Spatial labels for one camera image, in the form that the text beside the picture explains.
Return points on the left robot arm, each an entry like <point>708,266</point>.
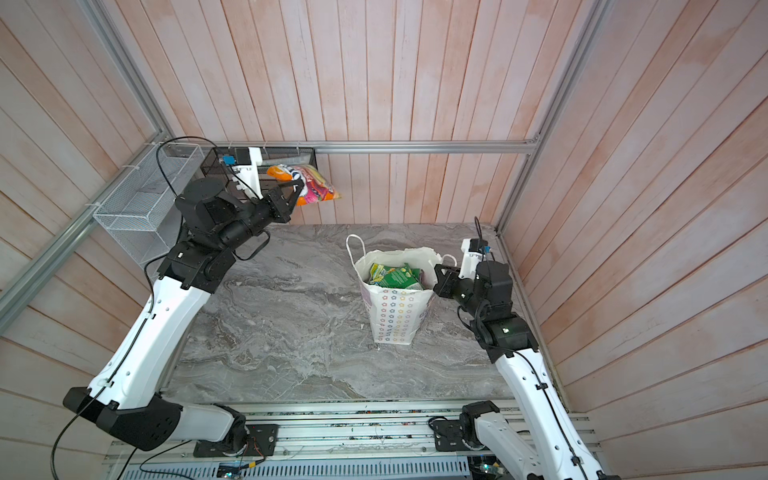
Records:
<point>123,400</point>

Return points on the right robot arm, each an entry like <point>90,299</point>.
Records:
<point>556,450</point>

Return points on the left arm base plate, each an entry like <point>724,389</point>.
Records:
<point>257,440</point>

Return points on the black mesh wall basket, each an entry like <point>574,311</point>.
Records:
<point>213,167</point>

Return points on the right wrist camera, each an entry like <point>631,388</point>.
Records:
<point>474,251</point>

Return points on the white wire mesh shelf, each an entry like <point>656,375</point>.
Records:
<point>140,213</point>

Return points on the green candy bag back side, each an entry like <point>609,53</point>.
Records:
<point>403,278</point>

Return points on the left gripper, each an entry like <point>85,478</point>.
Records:
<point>281,206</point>

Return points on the white paper bag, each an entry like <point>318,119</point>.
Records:
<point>395,315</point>

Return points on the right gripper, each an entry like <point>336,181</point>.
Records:
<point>447,282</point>

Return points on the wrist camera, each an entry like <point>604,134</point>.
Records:
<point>474,251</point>
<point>243,164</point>

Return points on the green Spring Tea candy bag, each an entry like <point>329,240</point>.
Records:
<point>377,273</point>

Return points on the small orange candy bag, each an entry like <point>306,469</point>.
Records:
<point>315,188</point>

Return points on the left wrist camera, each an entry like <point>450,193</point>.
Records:
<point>243,164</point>

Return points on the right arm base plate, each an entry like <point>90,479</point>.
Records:
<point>448,436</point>

